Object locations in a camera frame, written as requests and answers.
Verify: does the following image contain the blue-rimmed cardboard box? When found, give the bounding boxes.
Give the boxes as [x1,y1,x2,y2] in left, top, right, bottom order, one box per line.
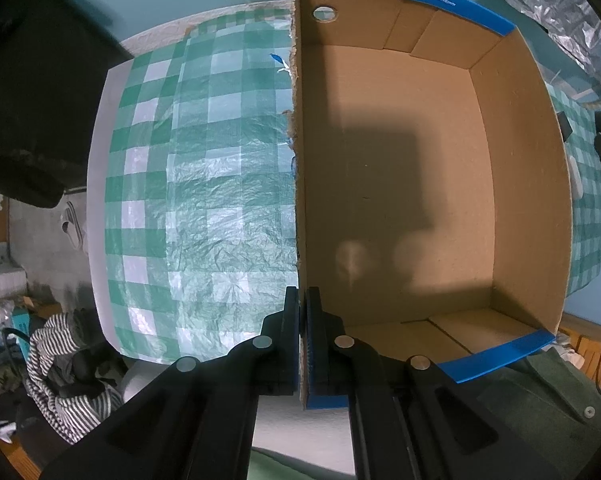
[291,0,572,382]

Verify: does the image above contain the black power adapter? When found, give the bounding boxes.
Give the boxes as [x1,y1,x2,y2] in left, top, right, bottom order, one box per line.
[557,112,573,142]

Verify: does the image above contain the white oval case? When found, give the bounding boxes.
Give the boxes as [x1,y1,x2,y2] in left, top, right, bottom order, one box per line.
[567,155,584,200]

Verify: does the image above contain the green checkered tablecloth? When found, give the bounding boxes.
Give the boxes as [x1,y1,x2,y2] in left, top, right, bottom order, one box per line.
[103,8,298,364]

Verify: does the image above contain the striped cloth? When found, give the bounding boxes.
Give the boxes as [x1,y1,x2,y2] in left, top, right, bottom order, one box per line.
[25,310,122,444]

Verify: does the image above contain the green jacket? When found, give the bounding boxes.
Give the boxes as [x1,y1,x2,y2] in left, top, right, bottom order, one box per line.
[247,349,601,479]

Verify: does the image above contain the white sandals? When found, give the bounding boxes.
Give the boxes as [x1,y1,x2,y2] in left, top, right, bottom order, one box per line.
[61,200,84,250]

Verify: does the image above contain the black hanging garment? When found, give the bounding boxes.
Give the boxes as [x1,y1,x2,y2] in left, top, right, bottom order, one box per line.
[0,0,131,208]

